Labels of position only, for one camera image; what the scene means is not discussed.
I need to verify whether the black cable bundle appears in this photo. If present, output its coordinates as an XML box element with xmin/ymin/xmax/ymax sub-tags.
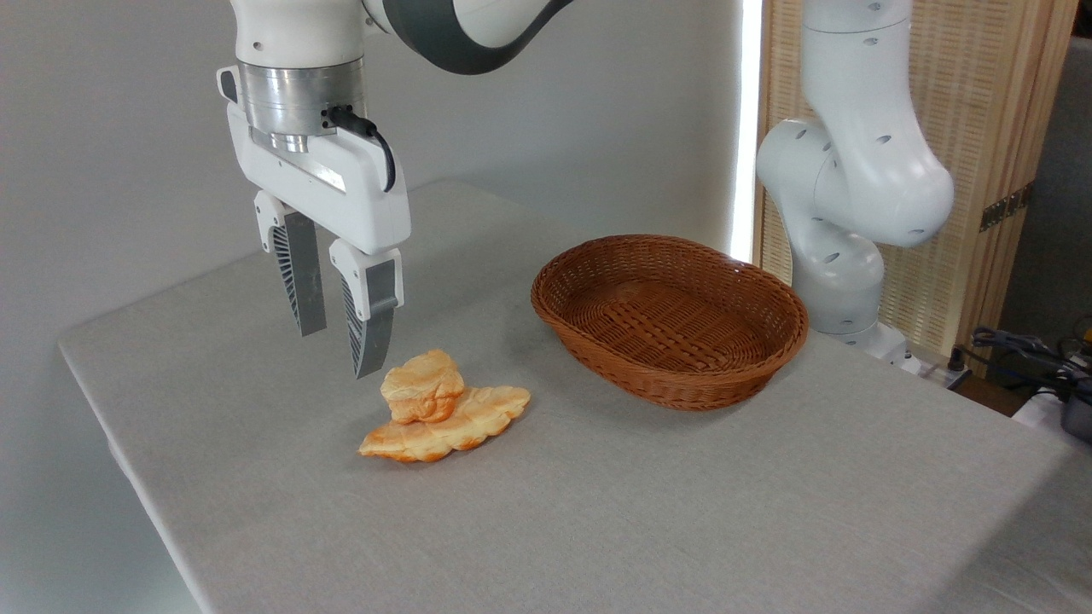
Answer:
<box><xmin>970</xmin><ymin>326</ymin><xmax>1092</xmax><ymax>403</ymax></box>

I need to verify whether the long flat bread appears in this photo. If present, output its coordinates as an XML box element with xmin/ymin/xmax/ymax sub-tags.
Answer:
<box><xmin>357</xmin><ymin>385</ymin><xmax>532</xmax><ymax>464</ymax></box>

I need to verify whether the small round bread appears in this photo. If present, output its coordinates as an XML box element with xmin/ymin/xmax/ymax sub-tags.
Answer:
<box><xmin>380</xmin><ymin>349</ymin><xmax>467</xmax><ymax>425</ymax></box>

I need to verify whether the grey tablecloth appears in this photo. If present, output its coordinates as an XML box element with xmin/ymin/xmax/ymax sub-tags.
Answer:
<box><xmin>57</xmin><ymin>178</ymin><xmax>1092</xmax><ymax>614</ymax></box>

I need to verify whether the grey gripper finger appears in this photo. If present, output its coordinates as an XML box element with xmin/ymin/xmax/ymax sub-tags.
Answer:
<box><xmin>254</xmin><ymin>190</ymin><xmax>329</xmax><ymax>338</ymax></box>
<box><xmin>329</xmin><ymin>238</ymin><xmax>404</xmax><ymax>380</ymax></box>

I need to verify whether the brown wicker basket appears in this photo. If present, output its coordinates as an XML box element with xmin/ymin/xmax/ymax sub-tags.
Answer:
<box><xmin>530</xmin><ymin>235</ymin><xmax>810</xmax><ymax>413</ymax></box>

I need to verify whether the dark metal screen hinge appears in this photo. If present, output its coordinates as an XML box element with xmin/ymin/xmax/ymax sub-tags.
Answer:
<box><xmin>979</xmin><ymin>182</ymin><xmax>1036</xmax><ymax>233</ymax></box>

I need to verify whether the white power strip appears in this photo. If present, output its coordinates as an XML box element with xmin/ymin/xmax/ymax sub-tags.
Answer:
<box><xmin>913</xmin><ymin>351</ymin><xmax>974</xmax><ymax>391</ymax></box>

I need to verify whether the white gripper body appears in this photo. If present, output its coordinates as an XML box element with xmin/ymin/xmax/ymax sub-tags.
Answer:
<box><xmin>217</xmin><ymin>66</ymin><xmax>413</xmax><ymax>256</ymax></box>

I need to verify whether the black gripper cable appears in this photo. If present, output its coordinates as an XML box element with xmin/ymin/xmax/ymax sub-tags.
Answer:
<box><xmin>323</xmin><ymin>105</ymin><xmax>398</xmax><ymax>194</ymax></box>

